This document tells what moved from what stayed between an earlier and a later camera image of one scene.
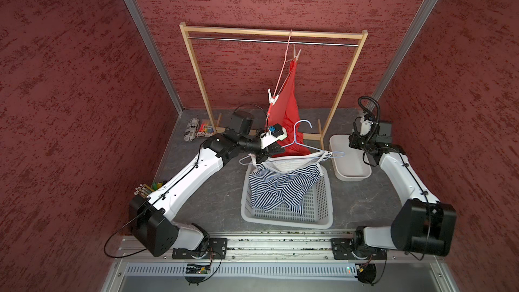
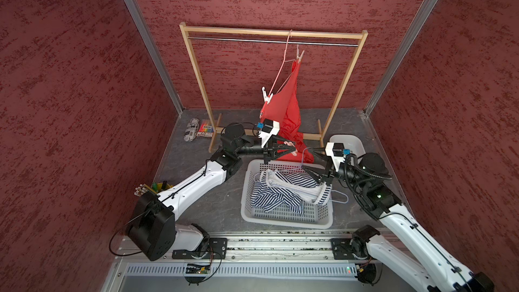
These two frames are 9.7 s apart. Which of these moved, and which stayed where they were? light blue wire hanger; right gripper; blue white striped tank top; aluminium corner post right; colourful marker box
Moved: light blue wire hanger; right gripper; blue white striped tank top
Stayed: colourful marker box; aluminium corner post right
